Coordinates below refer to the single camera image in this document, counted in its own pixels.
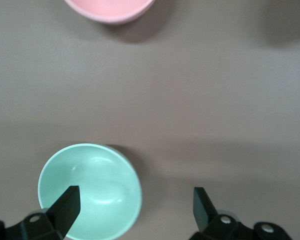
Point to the pink bowl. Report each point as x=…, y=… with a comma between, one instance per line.
x=110, y=10

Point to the green bowl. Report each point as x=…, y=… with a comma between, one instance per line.
x=102, y=180

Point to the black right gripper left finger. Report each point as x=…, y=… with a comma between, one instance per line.
x=62, y=215

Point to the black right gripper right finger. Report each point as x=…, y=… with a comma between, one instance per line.
x=205, y=212

